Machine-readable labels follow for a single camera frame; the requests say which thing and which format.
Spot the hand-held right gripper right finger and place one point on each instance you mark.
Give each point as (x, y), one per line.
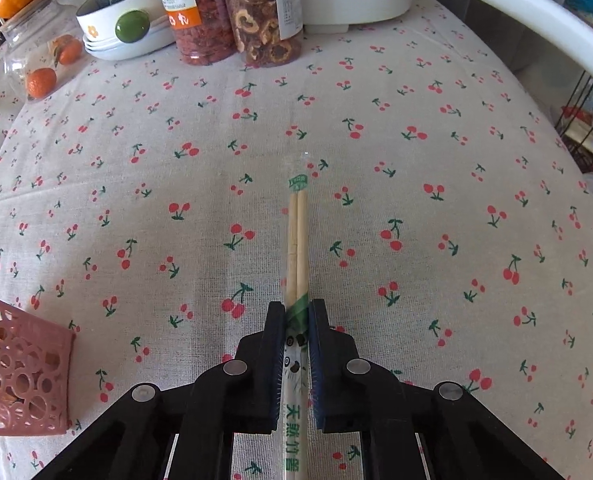
(319, 360)

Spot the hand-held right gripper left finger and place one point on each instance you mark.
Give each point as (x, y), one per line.
(276, 360)

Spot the bamboo chopsticks pair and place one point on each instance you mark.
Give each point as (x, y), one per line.
(296, 240)

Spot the pink perforated plastic basket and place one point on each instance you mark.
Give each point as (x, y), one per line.
(21, 355)

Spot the cherry print tablecloth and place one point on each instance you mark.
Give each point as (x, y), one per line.
(426, 185)

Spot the jar of dried fruit slices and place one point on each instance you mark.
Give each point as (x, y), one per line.
(264, 15)

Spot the jar of red goji berries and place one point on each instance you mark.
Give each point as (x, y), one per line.
(196, 15)

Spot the white bowl with green dot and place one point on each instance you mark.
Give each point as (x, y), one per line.
(126, 30)

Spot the small tangerine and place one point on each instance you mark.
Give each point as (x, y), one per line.
(41, 82)
(70, 50)

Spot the clear glass jar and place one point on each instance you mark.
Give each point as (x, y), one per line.
(36, 50)

